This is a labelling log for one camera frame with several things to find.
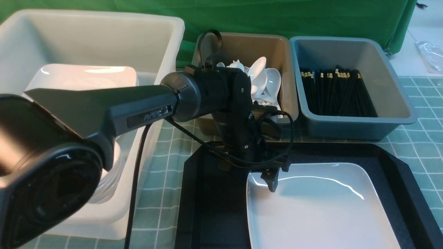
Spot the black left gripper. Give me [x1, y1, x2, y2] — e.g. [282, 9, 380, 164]
[211, 67, 291, 193]

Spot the large white square plate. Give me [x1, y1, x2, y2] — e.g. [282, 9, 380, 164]
[246, 163, 400, 249]

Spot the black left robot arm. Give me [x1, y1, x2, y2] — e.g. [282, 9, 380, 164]
[0, 64, 294, 249]

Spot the black plastic serving tray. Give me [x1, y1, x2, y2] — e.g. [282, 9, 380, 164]
[175, 143, 443, 249]

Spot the pile of white spoons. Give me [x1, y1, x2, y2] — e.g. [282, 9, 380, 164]
[216, 56, 282, 111]

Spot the green checkered tablecloth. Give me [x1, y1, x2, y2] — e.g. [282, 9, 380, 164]
[17, 69, 443, 249]

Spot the bundle of black chopsticks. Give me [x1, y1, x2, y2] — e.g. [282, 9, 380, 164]
[299, 66, 378, 118]

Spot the blue plastic chopstick bin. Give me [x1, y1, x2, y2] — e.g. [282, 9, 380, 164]
[290, 36, 417, 140]

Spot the brown plastic spoon bin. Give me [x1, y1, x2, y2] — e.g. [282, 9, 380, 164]
[192, 33, 299, 120]

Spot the stack of white bowls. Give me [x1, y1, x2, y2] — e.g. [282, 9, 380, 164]
[88, 141, 126, 204]

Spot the green backdrop cloth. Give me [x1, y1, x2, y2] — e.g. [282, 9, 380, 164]
[0, 0, 416, 67]

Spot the clear plastic bag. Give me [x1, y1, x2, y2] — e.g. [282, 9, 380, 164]
[415, 41, 443, 75]

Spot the stack of white plates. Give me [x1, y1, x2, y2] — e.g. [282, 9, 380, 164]
[25, 64, 139, 91]

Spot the large white plastic tub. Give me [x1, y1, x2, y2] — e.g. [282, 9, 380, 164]
[0, 9, 184, 240]

